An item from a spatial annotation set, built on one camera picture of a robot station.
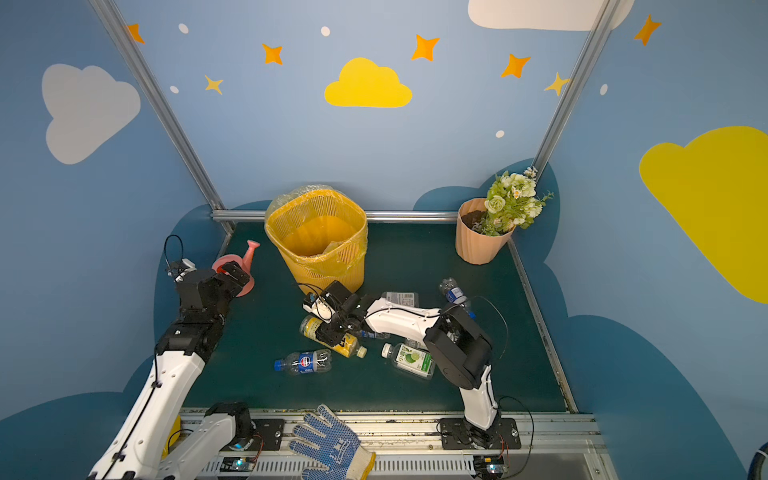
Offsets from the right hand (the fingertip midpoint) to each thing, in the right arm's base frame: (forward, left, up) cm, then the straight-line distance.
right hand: (327, 325), depth 86 cm
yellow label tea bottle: (-5, -7, -2) cm, 8 cm away
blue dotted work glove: (-31, -9, -6) cm, 33 cm away
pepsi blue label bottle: (-11, +4, -1) cm, 12 cm away
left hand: (+4, +23, +19) cm, 30 cm away
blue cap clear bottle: (+14, -39, -2) cm, 42 cm away
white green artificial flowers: (+36, -55, +19) cm, 69 cm away
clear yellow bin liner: (+32, +7, +9) cm, 34 cm away
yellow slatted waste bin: (+8, +4, +12) cm, 15 cm away
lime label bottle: (-7, -25, -4) cm, 27 cm away
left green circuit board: (-34, +17, -7) cm, 39 cm away
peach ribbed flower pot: (+30, -47, +3) cm, 56 cm away
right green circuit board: (-31, -45, -8) cm, 55 cm away
